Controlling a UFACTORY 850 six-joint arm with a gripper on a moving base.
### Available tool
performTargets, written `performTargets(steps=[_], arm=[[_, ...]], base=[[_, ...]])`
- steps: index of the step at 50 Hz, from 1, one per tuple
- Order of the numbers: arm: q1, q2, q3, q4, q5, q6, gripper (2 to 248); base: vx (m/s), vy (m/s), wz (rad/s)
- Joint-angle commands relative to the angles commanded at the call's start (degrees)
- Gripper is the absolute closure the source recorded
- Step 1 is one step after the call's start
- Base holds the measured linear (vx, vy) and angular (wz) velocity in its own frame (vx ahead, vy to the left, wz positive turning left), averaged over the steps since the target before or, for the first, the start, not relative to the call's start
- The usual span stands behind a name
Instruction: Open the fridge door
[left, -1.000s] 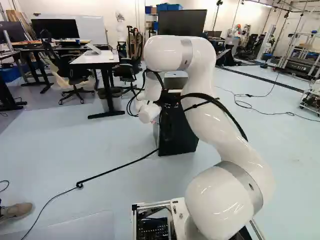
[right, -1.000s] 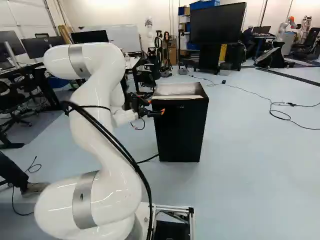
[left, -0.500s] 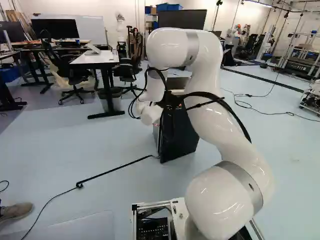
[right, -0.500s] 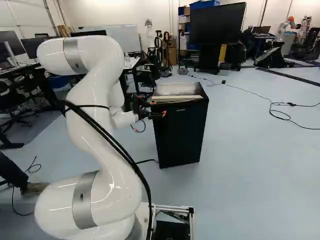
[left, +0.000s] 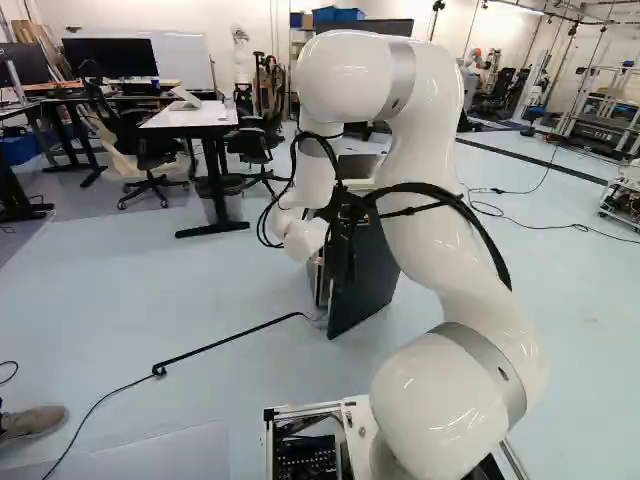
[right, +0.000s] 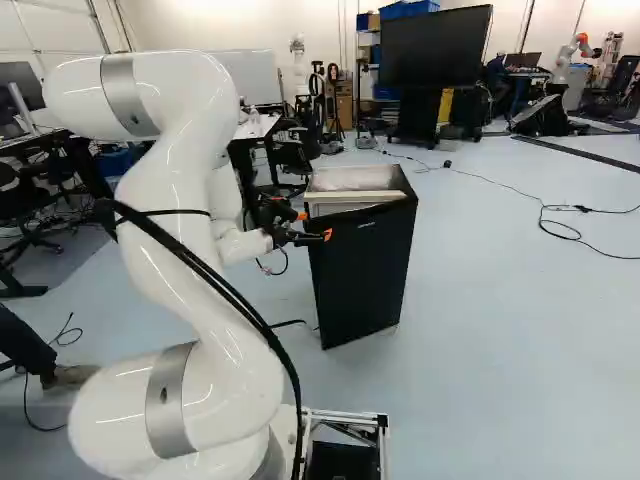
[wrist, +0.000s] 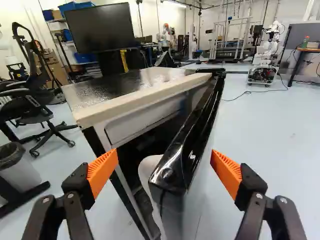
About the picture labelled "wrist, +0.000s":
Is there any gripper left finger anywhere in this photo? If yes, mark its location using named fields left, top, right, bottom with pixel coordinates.
left=21, top=147, right=119, bottom=240

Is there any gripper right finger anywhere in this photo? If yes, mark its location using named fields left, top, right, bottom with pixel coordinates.
left=210, top=149, right=308, bottom=240

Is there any glossy black fridge door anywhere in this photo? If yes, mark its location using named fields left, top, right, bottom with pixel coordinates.
left=147, top=67, right=227, bottom=240

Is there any grey waste bin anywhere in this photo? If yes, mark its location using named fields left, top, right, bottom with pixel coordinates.
left=0, top=141, right=43, bottom=194

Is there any black office chair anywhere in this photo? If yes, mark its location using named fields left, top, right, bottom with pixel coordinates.
left=0, top=79, right=79, bottom=158

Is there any white robot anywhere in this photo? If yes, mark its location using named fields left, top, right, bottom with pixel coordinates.
left=247, top=20, right=286, bottom=88

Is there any black exercise machine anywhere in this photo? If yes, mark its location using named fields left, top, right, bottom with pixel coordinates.
left=6, top=21, right=66, bottom=105

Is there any black computer monitor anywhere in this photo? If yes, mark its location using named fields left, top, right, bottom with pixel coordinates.
left=63, top=2, right=141, bottom=76

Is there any wooden desk with black legs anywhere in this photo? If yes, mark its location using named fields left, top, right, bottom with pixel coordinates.
left=286, top=45, right=320, bottom=88

